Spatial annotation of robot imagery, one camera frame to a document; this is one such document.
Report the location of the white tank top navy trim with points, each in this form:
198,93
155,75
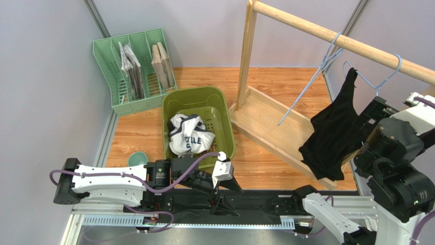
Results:
188,135

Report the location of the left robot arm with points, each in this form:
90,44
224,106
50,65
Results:
137,186

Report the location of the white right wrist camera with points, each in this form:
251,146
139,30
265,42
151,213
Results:
420,113

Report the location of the mint green file organizer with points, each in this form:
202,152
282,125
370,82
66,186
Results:
107,54

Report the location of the teal green cup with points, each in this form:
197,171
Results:
137,158

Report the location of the brown wooden boards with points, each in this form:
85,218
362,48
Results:
162,66

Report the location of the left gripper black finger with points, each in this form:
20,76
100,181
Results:
221,207
231,185

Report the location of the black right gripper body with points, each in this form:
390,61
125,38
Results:
368,113

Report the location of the folded newspapers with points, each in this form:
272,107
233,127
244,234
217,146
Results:
132,69

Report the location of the wooden clothes rack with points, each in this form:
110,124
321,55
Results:
272,161

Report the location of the light blue wire hanger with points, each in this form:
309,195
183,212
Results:
375,80
328,59

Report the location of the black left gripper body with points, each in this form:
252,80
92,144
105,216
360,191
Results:
211,201

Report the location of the black garment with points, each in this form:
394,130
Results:
334,136

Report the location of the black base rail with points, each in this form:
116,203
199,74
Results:
256,207

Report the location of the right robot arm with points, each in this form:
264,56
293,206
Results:
404,196

